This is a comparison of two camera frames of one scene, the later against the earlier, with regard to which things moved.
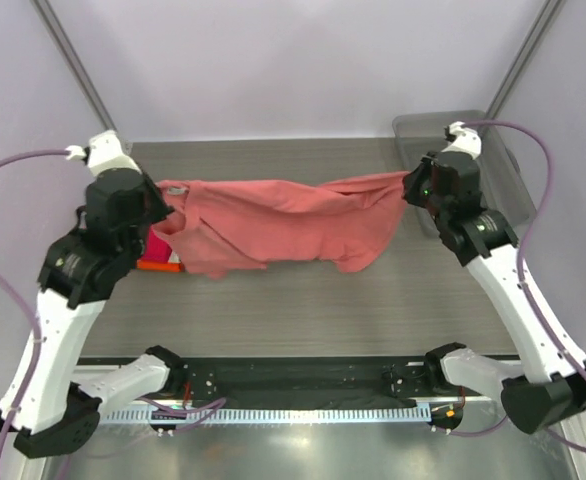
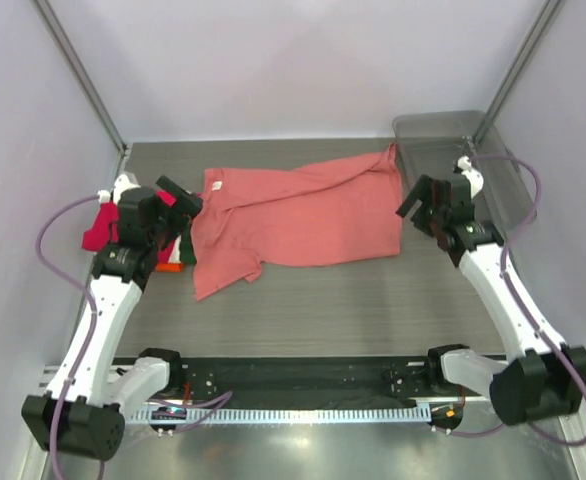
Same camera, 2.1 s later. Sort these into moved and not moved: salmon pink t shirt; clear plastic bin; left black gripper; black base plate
Moved: left black gripper; salmon pink t shirt
Not moved: clear plastic bin; black base plate
